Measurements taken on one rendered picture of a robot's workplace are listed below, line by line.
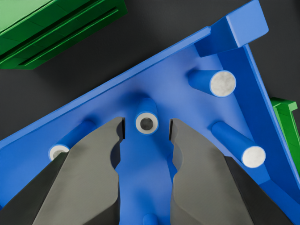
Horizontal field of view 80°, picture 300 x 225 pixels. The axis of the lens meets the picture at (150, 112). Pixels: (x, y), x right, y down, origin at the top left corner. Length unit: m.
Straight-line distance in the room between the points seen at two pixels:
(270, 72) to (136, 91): 0.48
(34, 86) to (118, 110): 0.43
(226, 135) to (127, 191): 0.13
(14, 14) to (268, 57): 0.59
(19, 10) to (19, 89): 0.26
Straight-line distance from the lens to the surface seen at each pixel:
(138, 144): 0.20
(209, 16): 0.55
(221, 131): 0.18
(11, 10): 0.43
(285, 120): 0.63
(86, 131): 0.18
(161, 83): 0.18
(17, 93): 0.63
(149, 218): 0.24
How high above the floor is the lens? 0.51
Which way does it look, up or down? 77 degrees down
